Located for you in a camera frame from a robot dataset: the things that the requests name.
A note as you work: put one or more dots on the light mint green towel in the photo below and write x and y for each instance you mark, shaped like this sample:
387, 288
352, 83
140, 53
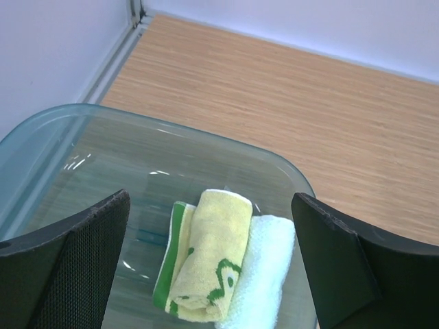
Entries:
257, 297

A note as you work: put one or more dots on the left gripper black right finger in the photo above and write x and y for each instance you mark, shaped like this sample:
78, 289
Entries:
362, 276

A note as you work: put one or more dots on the aluminium enclosure frame rail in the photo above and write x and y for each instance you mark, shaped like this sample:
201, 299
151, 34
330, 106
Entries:
110, 66

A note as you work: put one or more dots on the clear blue plastic bin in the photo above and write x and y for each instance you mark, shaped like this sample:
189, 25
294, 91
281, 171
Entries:
65, 159

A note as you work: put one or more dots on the green frog pattern towel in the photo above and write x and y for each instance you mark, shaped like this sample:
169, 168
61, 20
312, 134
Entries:
204, 255

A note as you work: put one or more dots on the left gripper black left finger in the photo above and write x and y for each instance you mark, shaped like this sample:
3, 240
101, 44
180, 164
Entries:
60, 276

